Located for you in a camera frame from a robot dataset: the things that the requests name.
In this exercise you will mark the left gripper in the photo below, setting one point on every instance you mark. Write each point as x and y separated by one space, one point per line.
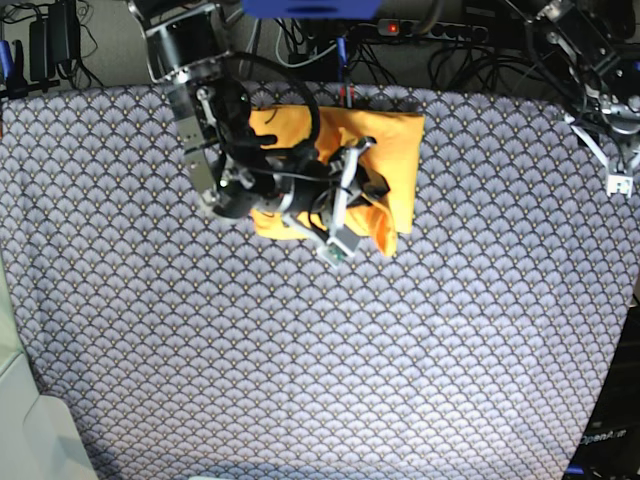
602 113

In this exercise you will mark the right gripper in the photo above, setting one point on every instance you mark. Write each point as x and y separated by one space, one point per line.
250 178

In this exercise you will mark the yellow T-shirt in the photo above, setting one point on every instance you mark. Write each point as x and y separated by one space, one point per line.
396 157

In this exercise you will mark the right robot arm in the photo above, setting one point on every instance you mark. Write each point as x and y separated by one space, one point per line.
189 54

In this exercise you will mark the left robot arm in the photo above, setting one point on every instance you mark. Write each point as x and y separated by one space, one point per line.
589 53

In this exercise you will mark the red table clamp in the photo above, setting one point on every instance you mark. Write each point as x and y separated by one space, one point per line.
347 96

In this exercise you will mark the black power strip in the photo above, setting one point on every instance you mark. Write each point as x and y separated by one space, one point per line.
440 31

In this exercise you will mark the blue fan-pattern tablecloth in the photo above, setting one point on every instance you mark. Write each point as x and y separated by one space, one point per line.
185 346

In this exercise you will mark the black OpenArm box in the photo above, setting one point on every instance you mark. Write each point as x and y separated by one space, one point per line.
609 447

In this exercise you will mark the white plastic bin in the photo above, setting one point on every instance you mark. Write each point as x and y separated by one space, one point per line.
39 439

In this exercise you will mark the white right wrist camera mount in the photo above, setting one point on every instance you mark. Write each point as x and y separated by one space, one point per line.
321 198

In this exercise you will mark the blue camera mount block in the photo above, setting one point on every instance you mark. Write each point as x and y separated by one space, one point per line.
312 9

